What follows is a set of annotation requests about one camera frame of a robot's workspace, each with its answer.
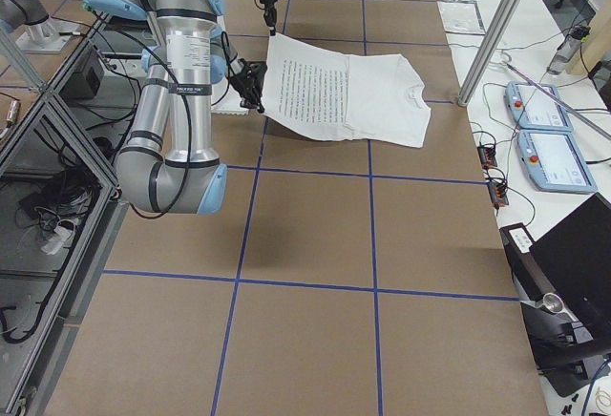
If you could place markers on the white long-sleeve printed shirt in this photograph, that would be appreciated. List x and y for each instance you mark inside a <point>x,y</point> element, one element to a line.
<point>331,96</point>

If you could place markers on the clear plastic bag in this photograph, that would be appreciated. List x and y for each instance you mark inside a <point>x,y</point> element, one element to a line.
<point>461,17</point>

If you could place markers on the orange terminal board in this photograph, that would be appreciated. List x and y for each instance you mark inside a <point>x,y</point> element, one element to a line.
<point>498,193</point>
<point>487,157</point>

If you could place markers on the orange terminal board lower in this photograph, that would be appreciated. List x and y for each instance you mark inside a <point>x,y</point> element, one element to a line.
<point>498,193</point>

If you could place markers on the black laptop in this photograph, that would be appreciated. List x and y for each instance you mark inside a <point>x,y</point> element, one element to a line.
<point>575,257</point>

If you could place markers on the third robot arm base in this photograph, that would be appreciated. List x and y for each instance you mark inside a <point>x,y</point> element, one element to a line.
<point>43,33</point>

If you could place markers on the blue teach pendant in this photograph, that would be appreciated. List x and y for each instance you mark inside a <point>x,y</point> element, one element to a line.
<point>554,162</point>
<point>532,109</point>

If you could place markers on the upper blue teach pendant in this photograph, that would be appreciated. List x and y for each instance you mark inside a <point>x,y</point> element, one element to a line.
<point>532,109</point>

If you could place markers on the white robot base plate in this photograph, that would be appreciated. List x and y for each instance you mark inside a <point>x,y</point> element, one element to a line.
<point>225,100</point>

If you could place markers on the aluminium frame post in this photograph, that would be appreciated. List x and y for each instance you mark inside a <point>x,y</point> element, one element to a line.
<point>499,24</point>

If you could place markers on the orange terminal board upper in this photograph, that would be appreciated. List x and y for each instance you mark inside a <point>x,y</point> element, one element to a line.
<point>487,157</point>

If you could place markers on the black power brick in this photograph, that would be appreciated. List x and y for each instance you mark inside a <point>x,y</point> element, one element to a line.
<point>85,79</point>

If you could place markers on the lower blue teach pendant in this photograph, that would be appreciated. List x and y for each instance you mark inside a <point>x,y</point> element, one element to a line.
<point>554,162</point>

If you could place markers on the clear water bottle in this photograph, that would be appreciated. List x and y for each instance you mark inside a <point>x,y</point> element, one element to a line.
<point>568,48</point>

